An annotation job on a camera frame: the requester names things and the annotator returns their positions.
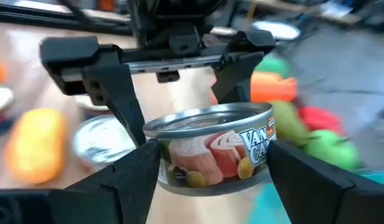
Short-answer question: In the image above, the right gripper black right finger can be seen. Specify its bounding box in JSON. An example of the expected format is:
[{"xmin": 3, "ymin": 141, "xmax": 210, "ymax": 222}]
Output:
[{"xmin": 265, "ymin": 139, "xmax": 384, "ymax": 224}]

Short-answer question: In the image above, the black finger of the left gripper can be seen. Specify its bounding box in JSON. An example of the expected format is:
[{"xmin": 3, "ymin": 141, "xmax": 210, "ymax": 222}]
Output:
[
  {"xmin": 211, "ymin": 51, "xmax": 265, "ymax": 105},
  {"xmin": 82, "ymin": 63, "xmax": 148, "ymax": 147}
]

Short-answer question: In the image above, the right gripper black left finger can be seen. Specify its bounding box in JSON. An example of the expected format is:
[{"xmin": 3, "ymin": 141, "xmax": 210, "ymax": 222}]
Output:
[{"xmin": 0, "ymin": 138, "xmax": 162, "ymax": 224}]

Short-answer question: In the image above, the green apple toy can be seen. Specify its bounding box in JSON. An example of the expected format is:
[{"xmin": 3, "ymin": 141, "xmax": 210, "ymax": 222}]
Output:
[{"xmin": 302, "ymin": 129, "xmax": 361, "ymax": 171}]

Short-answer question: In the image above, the tin can white nutrition label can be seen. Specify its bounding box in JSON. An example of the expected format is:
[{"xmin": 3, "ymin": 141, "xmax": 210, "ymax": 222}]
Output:
[{"xmin": 71, "ymin": 114, "xmax": 140, "ymax": 170}]

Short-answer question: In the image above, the green pear toy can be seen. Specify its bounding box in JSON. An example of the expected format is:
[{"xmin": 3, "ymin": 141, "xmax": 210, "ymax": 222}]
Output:
[{"xmin": 269, "ymin": 99, "xmax": 311, "ymax": 147}]

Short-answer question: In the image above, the Van Camp's tuna can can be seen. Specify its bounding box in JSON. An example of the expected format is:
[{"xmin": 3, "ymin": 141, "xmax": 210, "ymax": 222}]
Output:
[{"xmin": 143, "ymin": 101, "xmax": 277, "ymax": 197}]

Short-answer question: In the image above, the red bell pepper toy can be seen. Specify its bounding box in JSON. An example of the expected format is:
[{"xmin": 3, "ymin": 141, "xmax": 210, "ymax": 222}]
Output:
[{"xmin": 298, "ymin": 105, "xmax": 345, "ymax": 135}]

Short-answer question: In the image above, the blue Wild Planet tuna can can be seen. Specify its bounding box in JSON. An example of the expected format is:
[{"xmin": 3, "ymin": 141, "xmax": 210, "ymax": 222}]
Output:
[{"xmin": 0, "ymin": 83, "xmax": 16, "ymax": 139}]

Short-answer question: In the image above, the teal plastic bin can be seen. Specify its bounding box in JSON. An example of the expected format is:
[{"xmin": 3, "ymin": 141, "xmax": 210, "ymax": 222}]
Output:
[{"xmin": 246, "ymin": 167, "xmax": 384, "ymax": 224}]

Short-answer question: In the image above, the black metal table frame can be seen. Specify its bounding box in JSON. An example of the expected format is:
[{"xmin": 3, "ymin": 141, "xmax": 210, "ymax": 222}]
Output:
[{"xmin": 0, "ymin": 2, "xmax": 133, "ymax": 37}]

